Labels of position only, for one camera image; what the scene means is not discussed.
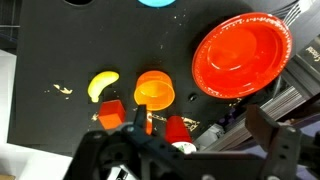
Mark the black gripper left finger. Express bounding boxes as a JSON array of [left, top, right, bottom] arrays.
[[122, 105, 186, 180]]

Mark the small orange bowl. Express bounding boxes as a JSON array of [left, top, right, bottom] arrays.
[[134, 70, 175, 111]]

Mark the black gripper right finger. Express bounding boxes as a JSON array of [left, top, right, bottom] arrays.
[[245, 105, 302, 180]]

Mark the red cube block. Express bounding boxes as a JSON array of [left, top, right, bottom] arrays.
[[98, 100, 126, 130]]

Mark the blue round plate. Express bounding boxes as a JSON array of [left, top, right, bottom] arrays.
[[137, 0, 176, 8]]

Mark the red plastic bowl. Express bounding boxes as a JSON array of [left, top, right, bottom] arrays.
[[192, 12, 293, 99]]

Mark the red plastic cup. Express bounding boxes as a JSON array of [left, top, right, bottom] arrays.
[[165, 116, 197, 154]]

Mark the yellow toy banana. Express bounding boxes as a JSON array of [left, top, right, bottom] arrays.
[[87, 71, 120, 103]]

